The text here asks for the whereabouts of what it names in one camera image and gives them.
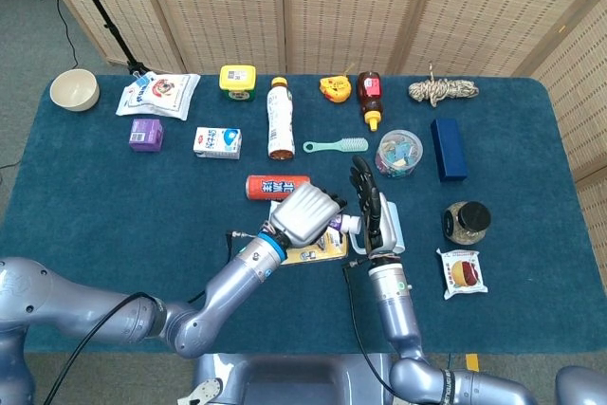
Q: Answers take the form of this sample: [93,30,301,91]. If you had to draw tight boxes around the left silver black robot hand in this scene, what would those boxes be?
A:
[268,181,348,249]

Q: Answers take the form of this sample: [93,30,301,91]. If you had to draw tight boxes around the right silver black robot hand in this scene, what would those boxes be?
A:
[349,155,399,257]

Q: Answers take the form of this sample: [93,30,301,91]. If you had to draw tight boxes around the purple toothpaste tube white cap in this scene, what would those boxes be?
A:
[329,213,362,235]

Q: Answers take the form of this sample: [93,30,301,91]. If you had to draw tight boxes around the razor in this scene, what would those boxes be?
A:
[268,200,350,267]

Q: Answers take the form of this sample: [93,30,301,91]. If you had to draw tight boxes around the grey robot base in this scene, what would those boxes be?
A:
[178,352,404,405]

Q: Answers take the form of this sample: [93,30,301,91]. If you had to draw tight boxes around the light blue plastic mug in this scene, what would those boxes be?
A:
[348,198,407,257]

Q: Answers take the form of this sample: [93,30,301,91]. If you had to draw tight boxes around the orange soda can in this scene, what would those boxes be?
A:
[245,175,313,202]

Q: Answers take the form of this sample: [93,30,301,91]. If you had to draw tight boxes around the clear jar of binder clips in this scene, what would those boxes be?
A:
[375,128,424,179]

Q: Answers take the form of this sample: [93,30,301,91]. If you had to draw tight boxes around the mint green brush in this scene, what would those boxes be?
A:
[303,137,369,156]

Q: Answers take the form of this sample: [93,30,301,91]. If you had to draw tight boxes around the glass jar black lid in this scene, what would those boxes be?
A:
[442,200,492,246]

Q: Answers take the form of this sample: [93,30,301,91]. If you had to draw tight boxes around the tea bottle yellow cap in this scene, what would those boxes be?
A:
[267,76,296,161]

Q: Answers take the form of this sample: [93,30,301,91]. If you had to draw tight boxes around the dark blue rectangular box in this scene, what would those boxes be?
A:
[430,117,469,183]

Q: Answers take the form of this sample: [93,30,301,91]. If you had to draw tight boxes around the white snack packet fruit picture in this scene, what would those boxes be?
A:
[435,248,489,302]

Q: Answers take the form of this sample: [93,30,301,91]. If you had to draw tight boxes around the white blue milk carton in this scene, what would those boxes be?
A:
[193,126,243,161]

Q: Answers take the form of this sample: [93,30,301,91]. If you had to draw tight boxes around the yellow tape measure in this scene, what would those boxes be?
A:
[319,73,353,104]

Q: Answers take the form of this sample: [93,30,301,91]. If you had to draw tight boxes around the honey bottle yellow nozzle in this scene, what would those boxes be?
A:
[356,70,383,133]

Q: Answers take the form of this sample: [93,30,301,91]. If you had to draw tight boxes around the green jar yellow lid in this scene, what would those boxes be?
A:
[218,64,258,102]

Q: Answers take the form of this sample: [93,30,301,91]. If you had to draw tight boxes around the small purple carton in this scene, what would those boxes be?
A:
[128,118,165,154]

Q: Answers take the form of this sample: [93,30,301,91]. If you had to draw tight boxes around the white snack bag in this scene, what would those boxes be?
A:
[115,70,202,121]

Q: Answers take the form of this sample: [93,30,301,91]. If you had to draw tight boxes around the blue tablecloth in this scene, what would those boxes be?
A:
[0,73,607,355]

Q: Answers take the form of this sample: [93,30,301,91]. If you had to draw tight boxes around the beige bowl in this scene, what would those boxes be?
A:
[49,68,101,113]

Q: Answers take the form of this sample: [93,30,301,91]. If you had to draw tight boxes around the black tripod stand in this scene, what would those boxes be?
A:
[60,0,152,77]

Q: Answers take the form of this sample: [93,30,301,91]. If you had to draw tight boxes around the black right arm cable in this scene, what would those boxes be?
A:
[341,257,404,401]

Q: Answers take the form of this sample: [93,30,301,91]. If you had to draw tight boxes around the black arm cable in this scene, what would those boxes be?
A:
[42,230,248,405]
[341,257,404,401]

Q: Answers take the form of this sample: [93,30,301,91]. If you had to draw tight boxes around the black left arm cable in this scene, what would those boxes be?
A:
[42,230,248,405]

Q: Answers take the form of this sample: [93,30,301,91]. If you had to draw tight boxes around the beige rope bundle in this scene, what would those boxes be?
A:
[408,61,480,108]

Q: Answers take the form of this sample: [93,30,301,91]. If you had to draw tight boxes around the black floor cable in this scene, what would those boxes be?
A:
[55,0,80,69]

